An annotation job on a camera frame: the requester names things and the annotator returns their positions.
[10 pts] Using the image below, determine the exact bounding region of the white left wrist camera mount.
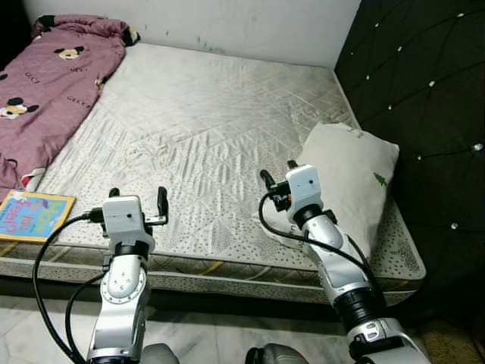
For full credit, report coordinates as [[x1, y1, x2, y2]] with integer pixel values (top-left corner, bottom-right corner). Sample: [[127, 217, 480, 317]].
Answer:
[[102, 195, 156, 245]]

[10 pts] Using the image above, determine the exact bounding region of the colourful picture book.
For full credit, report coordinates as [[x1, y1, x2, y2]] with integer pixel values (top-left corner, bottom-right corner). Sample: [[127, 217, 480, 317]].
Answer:
[[0, 190, 77, 243]]

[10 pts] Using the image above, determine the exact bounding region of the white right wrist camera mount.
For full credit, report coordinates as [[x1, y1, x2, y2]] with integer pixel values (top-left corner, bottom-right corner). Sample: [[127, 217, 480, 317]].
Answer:
[[285, 165, 325, 226]]

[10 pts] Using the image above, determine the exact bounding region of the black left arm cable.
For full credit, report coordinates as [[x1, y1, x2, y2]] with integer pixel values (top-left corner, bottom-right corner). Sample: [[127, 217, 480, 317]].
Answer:
[[64, 273, 107, 357], [32, 215, 103, 364]]

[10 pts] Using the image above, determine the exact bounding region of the silver robot leg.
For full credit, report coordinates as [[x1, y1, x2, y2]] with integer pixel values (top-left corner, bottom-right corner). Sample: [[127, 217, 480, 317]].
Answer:
[[244, 343, 308, 364], [140, 343, 180, 364]]

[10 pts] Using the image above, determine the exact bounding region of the brown woven mat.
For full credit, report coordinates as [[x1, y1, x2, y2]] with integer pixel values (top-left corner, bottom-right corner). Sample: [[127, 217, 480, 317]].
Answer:
[[413, 318, 485, 364]]

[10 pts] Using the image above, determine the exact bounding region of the cream pillow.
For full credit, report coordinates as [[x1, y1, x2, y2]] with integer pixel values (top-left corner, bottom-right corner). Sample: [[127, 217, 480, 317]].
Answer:
[[261, 123, 400, 262]]

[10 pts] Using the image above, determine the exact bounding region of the pink cartoon mouse blanket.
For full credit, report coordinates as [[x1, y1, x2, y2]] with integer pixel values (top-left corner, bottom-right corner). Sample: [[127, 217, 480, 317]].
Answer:
[[0, 14, 141, 190]]

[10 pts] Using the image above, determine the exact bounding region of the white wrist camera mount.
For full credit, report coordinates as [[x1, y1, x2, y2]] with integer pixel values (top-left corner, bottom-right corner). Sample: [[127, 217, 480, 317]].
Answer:
[[102, 195, 156, 245], [285, 165, 325, 226]]

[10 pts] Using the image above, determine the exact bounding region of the white quilted mattress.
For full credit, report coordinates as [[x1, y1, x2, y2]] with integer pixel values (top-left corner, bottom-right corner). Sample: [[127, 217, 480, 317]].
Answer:
[[0, 42, 427, 306]]

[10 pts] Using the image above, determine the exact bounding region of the silver robot left leg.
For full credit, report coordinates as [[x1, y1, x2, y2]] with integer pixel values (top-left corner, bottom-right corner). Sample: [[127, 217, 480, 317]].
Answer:
[[140, 343, 180, 364]]

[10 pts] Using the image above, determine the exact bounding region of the black tufted headboard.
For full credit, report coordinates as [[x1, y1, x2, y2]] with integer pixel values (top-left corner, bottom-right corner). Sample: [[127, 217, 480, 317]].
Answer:
[[335, 0, 485, 304]]

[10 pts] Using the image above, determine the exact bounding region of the silver robot right leg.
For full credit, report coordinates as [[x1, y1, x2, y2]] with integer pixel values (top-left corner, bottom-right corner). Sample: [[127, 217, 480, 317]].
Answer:
[[244, 343, 308, 364]]

